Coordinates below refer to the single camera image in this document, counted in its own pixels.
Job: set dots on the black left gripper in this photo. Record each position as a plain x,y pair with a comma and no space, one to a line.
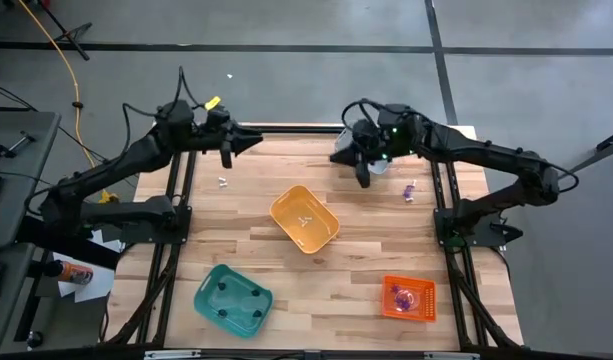
221,132

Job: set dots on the white paper sheets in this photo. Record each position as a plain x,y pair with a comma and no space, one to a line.
98,287

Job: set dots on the red perforated basket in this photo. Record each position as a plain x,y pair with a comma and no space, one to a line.
423,300

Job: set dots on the green plastic bin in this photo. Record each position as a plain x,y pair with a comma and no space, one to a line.
238,302

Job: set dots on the white plastic bin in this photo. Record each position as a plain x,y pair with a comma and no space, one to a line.
379,167

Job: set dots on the orange plastic bin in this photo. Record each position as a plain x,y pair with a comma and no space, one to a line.
316,210

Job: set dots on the yellow tape tag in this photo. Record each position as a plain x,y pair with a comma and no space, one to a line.
212,103

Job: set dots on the black tripod stand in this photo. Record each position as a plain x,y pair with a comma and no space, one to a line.
66,32

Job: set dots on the black stand leg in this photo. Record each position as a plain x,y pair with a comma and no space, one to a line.
611,142

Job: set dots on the silver aluminium extrusion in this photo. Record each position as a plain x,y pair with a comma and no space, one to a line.
171,355
451,356

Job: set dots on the grey desk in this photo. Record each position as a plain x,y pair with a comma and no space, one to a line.
31,150

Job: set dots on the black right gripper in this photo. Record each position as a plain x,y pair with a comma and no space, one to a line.
396,135

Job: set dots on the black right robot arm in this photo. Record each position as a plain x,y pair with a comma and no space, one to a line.
486,150

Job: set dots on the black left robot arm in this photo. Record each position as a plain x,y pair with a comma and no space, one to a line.
136,155

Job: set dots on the black caster wheel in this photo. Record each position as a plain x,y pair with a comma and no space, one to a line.
34,340

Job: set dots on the black aluminium table frame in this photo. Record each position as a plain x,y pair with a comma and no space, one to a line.
296,129

